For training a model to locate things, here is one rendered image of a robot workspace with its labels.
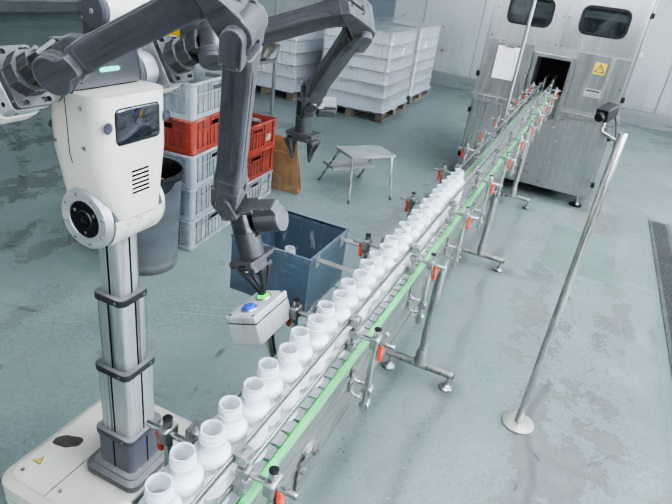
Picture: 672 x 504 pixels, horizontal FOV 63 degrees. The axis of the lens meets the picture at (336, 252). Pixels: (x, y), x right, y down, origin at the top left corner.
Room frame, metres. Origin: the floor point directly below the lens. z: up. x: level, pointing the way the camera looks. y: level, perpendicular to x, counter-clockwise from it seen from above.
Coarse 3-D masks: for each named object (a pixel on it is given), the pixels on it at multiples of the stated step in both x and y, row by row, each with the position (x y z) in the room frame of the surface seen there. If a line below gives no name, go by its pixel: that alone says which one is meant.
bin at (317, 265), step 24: (288, 216) 1.97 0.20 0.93; (264, 240) 1.91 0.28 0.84; (288, 240) 1.97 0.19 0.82; (312, 240) 1.93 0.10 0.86; (336, 240) 1.78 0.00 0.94; (288, 264) 1.63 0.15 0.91; (312, 264) 1.62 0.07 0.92; (336, 264) 1.63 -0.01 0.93; (240, 288) 1.69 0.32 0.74; (288, 288) 1.62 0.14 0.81; (312, 288) 1.64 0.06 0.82
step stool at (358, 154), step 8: (336, 152) 4.79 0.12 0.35; (344, 152) 4.65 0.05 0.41; (352, 152) 4.65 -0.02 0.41; (360, 152) 4.69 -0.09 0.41; (368, 152) 4.73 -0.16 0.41; (376, 152) 4.75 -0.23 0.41; (384, 152) 4.80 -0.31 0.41; (328, 160) 4.97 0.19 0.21; (336, 160) 5.00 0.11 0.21; (344, 160) 5.04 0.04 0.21; (352, 160) 4.55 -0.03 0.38; (360, 160) 5.11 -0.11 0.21; (368, 160) 5.08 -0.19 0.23; (392, 160) 4.77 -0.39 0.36; (336, 168) 4.80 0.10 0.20; (344, 168) 4.85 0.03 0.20; (352, 168) 4.54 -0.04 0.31; (360, 168) 4.94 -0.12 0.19; (392, 168) 4.76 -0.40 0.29; (320, 176) 4.96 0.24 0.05
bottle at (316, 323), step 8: (312, 320) 0.96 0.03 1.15; (320, 320) 0.96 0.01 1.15; (312, 328) 0.93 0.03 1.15; (320, 328) 0.93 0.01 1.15; (312, 336) 0.93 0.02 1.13; (320, 336) 0.93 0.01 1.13; (312, 344) 0.92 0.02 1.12; (320, 344) 0.92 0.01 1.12; (312, 360) 0.92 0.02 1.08; (320, 360) 0.92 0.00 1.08; (312, 368) 0.92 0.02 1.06; (320, 368) 0.92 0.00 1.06; (312, 376) 0.92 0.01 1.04; (320, 384) 0.93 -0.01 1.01
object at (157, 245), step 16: (176, 176) 2.97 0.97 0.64; (176, 192) 2.99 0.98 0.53; (176, 208) 3.00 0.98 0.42; (160, 224) 2.89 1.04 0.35; (176, 224) 3.02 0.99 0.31; (144, 240) 2.85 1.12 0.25; (160, 240) 2.90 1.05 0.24; (176, 240) 3.03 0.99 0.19; (144, 256) 2.86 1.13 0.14; (160, 256) 2.91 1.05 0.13; (176, 256) 3.06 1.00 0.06; (144, 272) 2.86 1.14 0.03; (160, 272) 2.91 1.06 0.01
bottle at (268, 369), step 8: (264, 360) 0.80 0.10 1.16; (272, 360) 0.80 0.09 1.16; (264, 368) 0.80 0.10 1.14; (272, 368) 0.80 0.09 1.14; (256, 376) 0.78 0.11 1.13; (264, 376) 0.77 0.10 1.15; (272, 376) 0.77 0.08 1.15; (272, 384) 0.77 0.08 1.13; (280, 384) 0.78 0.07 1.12; (272, 392) 0.76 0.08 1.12; (280, 392) 0.77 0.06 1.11; (272, 400) 0.76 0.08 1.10; (280, 408) 0.78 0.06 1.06; (272, 416) 0.76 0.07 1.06; (272, 424) 0.76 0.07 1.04; (272, 432) 0.76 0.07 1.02
